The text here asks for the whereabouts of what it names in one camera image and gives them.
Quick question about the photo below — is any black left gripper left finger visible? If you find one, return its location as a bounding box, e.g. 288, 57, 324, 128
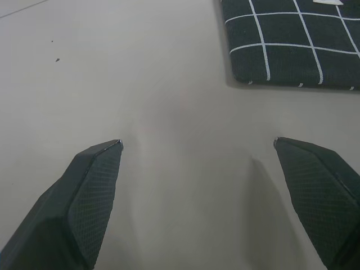
0, 139, 125, 270

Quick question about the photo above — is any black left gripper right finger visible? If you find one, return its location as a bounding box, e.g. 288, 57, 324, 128
273, 137, 360, 270

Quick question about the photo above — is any dark green checked folded cloth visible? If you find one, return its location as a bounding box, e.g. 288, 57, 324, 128
220, 0, 360, 91

